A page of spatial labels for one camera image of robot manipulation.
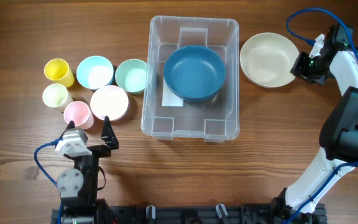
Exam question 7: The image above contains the yellow plastic cup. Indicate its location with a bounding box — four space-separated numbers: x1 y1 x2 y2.
44 58 75 87

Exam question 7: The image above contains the cream plastic cup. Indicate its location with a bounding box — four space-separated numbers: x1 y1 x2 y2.
42 83 73 112

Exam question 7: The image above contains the pink plastic cup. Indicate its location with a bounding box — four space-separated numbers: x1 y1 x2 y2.
63 101 94 129

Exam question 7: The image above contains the light blue plastic bowl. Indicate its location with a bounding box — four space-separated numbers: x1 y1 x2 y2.
76 55 114 90

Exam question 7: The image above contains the clear plastic storage bin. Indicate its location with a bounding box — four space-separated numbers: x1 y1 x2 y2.
141 16 240 142

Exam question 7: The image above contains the dark blue bowl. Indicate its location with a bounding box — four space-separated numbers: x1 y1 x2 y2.
164 80 223 102
163 45 226 97

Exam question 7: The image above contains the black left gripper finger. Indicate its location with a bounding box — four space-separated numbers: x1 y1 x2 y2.
61 121 75 138
101 116 119 149

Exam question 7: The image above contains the cream plastic bowl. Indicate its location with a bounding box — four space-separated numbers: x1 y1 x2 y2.
239 32 299 88

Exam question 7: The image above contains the light pink plastic bowl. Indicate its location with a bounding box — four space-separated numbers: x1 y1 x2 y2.
90 85 129 121

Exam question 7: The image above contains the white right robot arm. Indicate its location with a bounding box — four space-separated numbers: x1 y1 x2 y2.
267 24 358 223

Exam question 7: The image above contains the white label in bin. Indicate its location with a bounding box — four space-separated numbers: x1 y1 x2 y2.
162 82 183 107

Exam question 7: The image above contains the mint green plastic bowl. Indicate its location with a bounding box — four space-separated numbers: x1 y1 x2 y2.
115 58 147 94

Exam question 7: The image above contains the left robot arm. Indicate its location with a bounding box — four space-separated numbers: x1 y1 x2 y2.
54 116 119 224

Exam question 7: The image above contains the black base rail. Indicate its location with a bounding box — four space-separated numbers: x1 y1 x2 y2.
50 203 326 224

